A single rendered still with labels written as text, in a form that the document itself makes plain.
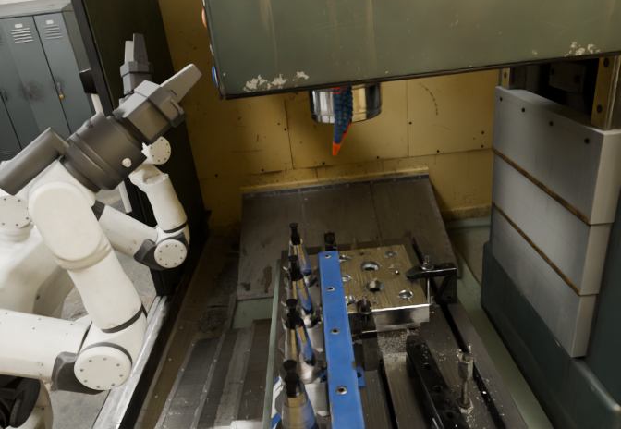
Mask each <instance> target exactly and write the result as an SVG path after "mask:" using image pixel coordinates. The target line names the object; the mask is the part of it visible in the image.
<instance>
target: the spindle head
mask: <svg viewBox="0 0 621 429"><path fill-rule="evenodd" d="M204 4H205V11H206V16H207V20H208V26H209V31H210V36H211V41H212V46H213V55H214V60H215V65H216V70H217V76H218V80H219V85H220V91H221V94H222V95H225V99H226V100H232V99H240V98H249V97H257V96H265V95H273V94H281V93H290V92H305V91H314V90H322V89H331V88H338V87H346V86H355V85H363V84H372V83H380V82H388V81H396V80H412V79H420V78H429V77H437V76H445V75H454V74H461V73H470V72H478V71H486V70H495V69H503V68H512V67H526V66H535V65H543V64H552V63H560V62H568V61H577V60H584V59H593V58H601V57H609V56H618V55H621V0H204Z"/></svg>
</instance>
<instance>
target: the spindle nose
mask: <svg viewBox="0 0 621 429"><path fill-rule="evenodd" d="M351 91H352V92H353V95H352V97H353V101H352V103H353V106H352V107H353V109H354V110H353V112H352V113H353V117H352V123H356V122H361V121H365V120H369V119H372V118H375V117H377V116H379V115H380V114H381V113H382V104H383V93H382V83H381V82H380V83H372V84H363V85H355V86H352V90H351ZM308 98H309V107H310V115H311V118H312V119H313V120H314V121H316V122H319V123H323V124H334V122H335V119H334V116H335V114H334V103H333V100H334V98H333V93H332V88H331V89H322V90H314V91H308Z"/></svg>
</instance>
